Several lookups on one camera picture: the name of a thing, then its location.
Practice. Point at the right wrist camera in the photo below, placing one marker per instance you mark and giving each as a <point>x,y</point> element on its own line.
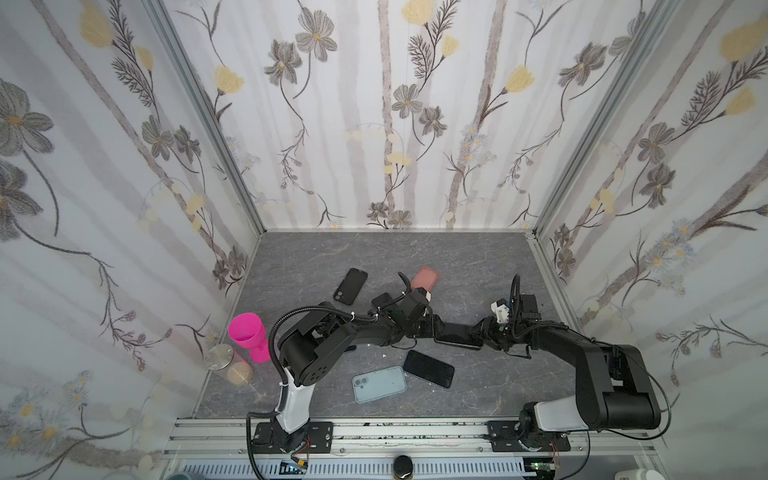
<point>501,311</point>

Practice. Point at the black phone case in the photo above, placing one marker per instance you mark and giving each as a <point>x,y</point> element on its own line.
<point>459,335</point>
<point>350,287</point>

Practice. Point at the pink phone case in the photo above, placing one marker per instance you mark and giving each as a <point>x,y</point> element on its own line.
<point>426,279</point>

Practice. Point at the light blue phone case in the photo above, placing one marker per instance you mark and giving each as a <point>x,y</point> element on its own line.
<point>376,385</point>

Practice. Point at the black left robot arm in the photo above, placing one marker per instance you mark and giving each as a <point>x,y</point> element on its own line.
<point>306,343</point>

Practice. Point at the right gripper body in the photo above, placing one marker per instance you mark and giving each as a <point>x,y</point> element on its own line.
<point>486,330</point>

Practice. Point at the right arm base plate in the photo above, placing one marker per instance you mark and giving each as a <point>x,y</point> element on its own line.
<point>504,436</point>

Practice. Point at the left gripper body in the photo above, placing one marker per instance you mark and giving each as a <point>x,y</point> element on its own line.
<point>427,327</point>

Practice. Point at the magenta plastic goblet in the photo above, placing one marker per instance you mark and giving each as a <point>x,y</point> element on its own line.
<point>248,332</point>

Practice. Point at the aluminium mounting rail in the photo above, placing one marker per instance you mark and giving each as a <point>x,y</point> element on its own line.
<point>387,438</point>

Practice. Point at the black phone front centre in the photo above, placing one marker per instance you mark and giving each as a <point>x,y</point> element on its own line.
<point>429,369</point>

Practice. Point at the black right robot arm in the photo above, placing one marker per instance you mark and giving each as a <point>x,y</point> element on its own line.
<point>613,391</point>

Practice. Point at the black round knob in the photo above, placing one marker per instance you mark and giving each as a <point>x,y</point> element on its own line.
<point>403,468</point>

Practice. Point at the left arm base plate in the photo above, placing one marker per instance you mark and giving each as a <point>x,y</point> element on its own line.
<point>270,438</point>

